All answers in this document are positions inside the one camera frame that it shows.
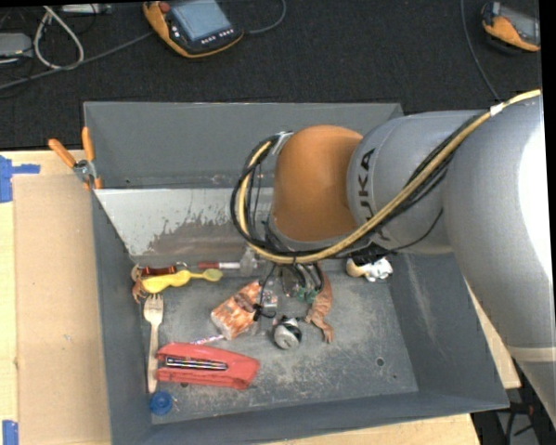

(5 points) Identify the black cylinder on white bracket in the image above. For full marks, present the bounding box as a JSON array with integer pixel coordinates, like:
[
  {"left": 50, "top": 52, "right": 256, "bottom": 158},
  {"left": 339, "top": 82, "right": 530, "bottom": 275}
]
[{"left": 344, "top": 251, "right": 395, "bottom": 285}]

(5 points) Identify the blue bottle cap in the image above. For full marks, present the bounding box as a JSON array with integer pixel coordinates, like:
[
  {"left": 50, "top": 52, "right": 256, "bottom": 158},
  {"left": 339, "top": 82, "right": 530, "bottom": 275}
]
[{"left": 148, "top": 390, "right": 175, "bottom": 417}]

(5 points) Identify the red-handled metal tool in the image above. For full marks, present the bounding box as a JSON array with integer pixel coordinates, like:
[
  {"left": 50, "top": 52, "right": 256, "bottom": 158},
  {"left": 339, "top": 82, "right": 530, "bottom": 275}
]
[{"left": 196, "top": 247, "right": 265, "bottom": 280}]

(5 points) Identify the pale wooden fork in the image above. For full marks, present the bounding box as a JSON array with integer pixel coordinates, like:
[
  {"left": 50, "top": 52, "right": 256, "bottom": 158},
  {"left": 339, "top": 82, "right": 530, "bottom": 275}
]
[{"left": 141, "top": 292, "right": 170, "bottom": 395}]

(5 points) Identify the orange-brown toy claw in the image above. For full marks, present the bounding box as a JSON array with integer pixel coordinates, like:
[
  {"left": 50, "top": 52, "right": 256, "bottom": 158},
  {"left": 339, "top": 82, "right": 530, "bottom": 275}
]
[{"left": 130, "top": 278, "right": 149, "bottom": 305}]

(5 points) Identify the red stapler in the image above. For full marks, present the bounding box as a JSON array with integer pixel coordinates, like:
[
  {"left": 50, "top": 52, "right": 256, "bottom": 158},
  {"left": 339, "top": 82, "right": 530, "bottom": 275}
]
[{"left": 152, "top": 336, "right": 263, "bottom": 397}]

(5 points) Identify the pink and white twisted string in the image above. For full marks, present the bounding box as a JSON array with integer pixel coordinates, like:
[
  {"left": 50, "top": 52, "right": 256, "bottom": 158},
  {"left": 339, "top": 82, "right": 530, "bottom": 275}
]
[{"left": 189, "top": 333, "right": 226, "bottom": 347}]

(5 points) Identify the grey metal bin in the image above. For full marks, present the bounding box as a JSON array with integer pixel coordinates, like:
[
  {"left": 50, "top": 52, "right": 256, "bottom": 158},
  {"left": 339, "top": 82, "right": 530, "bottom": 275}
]
[{"left": 81, "top": 79, "right": 513, "bottom": 445}]

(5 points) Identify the brown toy lizard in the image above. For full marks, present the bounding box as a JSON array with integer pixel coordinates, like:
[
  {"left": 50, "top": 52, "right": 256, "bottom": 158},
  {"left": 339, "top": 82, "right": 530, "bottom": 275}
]
[{"left": 300, "top": 269, "right": 337, "bottom": 347}]

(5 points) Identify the yellow toy banana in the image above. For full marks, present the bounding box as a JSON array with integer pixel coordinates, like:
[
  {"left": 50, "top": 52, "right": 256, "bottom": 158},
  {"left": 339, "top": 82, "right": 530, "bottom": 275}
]
[{"left": 140, "top": 267, "right": 225, "bottom": 295}]

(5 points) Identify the brown cardboard board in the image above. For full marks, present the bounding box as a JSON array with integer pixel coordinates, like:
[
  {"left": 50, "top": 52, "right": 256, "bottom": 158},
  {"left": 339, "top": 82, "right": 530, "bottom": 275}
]
[{"left": 4, "top": 169, "right": 115, "bottom": 445}]

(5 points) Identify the orange and white packet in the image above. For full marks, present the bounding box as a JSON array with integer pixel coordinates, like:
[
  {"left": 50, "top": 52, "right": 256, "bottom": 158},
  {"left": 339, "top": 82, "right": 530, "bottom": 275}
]
[{"left": 208, "top": 280, "right": 267, "bottom": 342}]

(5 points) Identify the silver and black round object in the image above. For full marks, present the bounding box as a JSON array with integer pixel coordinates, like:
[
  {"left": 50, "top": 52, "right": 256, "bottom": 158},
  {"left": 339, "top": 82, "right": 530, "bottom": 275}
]
[{"left": 270, "top": 314, "right": 305, "bottom": 351}]

